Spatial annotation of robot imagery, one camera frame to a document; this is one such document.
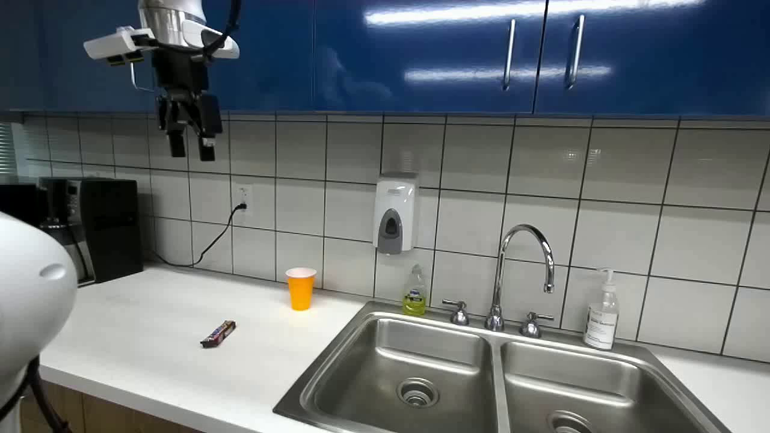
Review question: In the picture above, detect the clear pump soap bottle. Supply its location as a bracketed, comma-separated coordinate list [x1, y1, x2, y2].
[581, 266, 621, 351]

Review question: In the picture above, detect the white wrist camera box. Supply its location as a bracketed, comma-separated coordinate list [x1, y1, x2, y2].
[82, 24, 158, 68]

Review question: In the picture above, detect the chrome gooseneck faucet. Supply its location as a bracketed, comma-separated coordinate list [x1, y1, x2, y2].
[483, 222, 557, 333]

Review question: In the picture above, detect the orange plastic cup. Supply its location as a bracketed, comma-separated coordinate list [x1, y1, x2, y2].
[284, 265, 320, 313]

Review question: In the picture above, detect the chrome faucet handle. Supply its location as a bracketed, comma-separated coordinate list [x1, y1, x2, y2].
[441, 297, 474, 326]
[516, 311, 556, 338]

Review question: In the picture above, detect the white wall soap dispenser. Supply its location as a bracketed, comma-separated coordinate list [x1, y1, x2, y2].
[372, 176, 419, 258]

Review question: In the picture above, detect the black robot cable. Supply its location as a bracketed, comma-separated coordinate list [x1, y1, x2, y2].
[201, 0, 246, 60]

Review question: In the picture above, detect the silver cabinet door handle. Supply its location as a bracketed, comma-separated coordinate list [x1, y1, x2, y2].
[564, 11, 586, 92]
[501, 17, 520, 92]

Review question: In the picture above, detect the white wall power outlet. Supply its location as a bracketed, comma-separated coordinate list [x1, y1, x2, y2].
[230, 181, 255, 213]

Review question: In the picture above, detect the wooden base cabinet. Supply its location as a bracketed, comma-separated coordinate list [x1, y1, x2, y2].
[19, 380, 201, 433]

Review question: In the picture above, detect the black power cord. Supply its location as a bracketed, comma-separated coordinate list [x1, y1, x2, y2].
[152, 200, 250, 271]

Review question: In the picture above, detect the black coffee machine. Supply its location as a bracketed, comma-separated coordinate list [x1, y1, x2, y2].
[39, 176, 146, 283]

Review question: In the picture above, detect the stainless steel double sink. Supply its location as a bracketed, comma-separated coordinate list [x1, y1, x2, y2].
[272, 300, 732, 433]

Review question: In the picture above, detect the brown snickers bar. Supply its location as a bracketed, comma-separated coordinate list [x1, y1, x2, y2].
[198, 317, 237, 349]

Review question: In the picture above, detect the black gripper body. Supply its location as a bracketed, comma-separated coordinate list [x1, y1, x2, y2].
[152, 47, 226, 139]

